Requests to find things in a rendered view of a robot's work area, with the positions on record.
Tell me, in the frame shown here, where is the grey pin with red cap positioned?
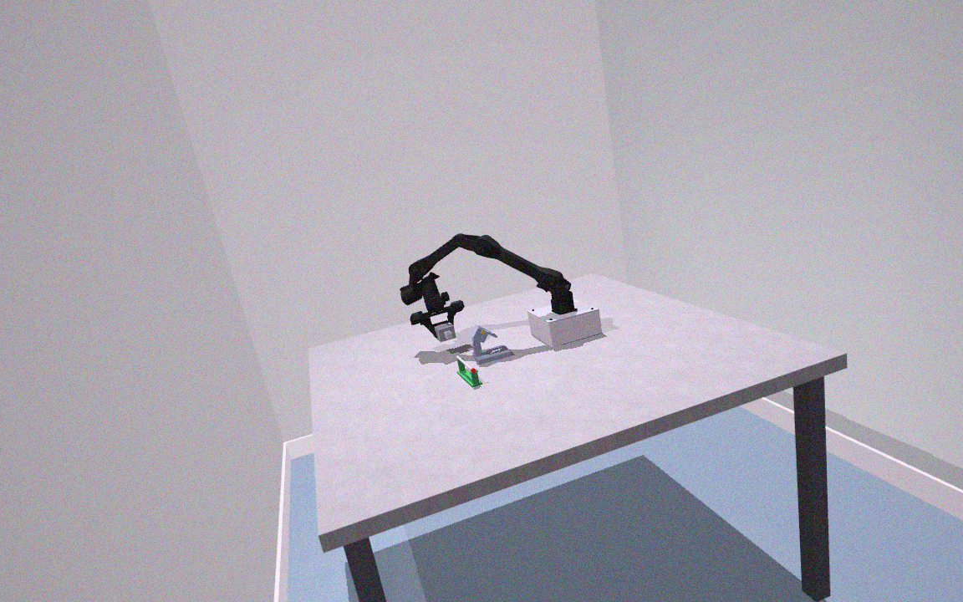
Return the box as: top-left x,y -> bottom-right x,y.
457,356 -> 476,374

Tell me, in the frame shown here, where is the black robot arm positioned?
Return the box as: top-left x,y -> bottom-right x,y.
400,233 -> 577,315

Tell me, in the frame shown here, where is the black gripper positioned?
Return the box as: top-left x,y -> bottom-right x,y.
410,291 -> 465,338

